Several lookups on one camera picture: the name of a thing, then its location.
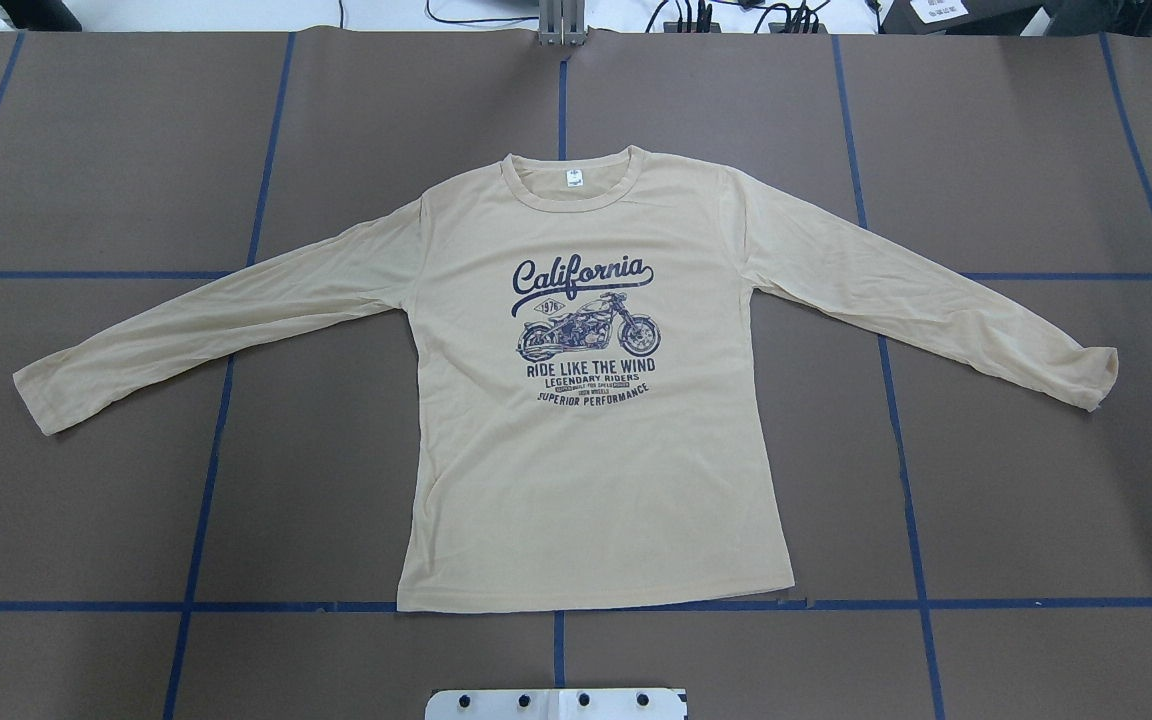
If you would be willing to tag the beige long-sleeve printed shirt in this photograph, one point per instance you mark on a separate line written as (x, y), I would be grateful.
(589, 433)

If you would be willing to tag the grey aluminium frame post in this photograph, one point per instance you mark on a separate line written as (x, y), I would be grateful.
(562, 23)

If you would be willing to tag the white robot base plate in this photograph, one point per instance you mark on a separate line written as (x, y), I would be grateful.
(559, 703)

